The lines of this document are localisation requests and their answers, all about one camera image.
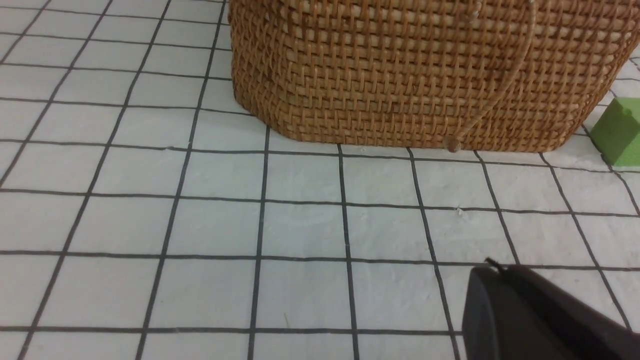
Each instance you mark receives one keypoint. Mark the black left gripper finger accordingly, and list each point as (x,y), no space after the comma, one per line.
(513,313)

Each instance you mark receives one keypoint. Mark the green foam block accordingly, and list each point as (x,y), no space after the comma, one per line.
(617,132)

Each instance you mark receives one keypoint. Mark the woven rattan basket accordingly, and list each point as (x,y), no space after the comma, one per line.
(475,75)

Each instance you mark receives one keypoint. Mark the white checkered tablecloth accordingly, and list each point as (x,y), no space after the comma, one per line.
(146,216)

